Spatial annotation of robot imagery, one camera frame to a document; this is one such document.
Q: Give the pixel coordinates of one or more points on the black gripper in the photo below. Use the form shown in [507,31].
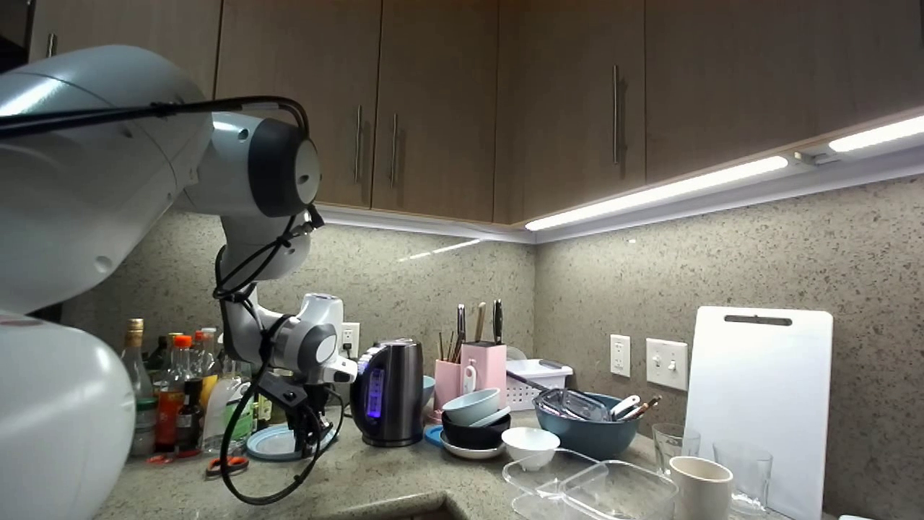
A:
[304,405]

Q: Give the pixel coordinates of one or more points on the light blue round lid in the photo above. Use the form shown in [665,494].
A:
[270,444]

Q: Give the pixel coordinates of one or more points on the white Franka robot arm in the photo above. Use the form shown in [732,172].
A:
[76,192]

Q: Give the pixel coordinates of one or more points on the kitchen sink basin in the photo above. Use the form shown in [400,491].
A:
[406,509]

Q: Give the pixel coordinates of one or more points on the black electric kettle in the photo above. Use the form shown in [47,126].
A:
[392,395]

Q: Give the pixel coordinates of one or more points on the small red tool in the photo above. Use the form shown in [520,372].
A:
[226,464]

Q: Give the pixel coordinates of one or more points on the white outlet with kettle plug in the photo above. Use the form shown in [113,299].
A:
[354,338]

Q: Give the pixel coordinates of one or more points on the red capped sauce bottle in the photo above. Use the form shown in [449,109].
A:
[207,350]

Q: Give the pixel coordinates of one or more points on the orange capped sauce bottle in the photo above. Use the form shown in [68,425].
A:
[174,405]

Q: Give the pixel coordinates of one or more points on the pink utensil holder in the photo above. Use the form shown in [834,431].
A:
[445,383]

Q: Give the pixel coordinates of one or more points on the white plate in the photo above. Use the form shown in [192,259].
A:
[468,451]

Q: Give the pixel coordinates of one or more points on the grey-blue ceramic bowl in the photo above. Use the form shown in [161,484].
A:
[468,405]
[497,419]

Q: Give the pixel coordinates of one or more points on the dark ceramic bowl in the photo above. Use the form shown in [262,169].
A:
[478,434]

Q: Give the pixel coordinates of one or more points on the tall clear glass bottle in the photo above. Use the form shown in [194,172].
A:
[141,405]

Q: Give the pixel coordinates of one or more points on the pink knife block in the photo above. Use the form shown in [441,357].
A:
[487,369]

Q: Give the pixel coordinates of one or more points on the small white bowl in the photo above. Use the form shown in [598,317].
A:
[530,447]

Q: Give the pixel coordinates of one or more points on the white plastic basket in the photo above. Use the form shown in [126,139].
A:
[539,372]

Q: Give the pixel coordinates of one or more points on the metal whisk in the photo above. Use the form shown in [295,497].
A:
[568,403]

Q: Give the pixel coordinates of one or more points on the dark blue bowl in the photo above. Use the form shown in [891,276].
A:
[588,434]

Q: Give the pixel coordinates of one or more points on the metal utensils bundle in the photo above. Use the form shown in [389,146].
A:
[630,405]

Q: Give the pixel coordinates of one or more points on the white mug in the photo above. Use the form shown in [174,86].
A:
[699,491]

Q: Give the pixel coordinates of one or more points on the clear drinking glass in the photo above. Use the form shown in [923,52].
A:
[743,477]

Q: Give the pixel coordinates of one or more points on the long under-cabinet light strip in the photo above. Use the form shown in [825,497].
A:
[673,188]

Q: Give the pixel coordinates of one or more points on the white cutting board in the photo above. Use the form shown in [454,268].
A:
[761,405]

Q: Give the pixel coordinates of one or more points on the short under-cabinet light strip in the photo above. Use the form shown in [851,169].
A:
[877,133]

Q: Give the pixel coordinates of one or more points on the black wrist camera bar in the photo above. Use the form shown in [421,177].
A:
[273,389]

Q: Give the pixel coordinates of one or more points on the white wall outlet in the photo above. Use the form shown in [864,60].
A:
[620,353]

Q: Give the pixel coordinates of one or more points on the brown wooden wall cabinets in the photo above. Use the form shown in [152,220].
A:
[435,96]

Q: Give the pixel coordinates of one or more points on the white double light switch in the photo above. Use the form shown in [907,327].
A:
[665,361]

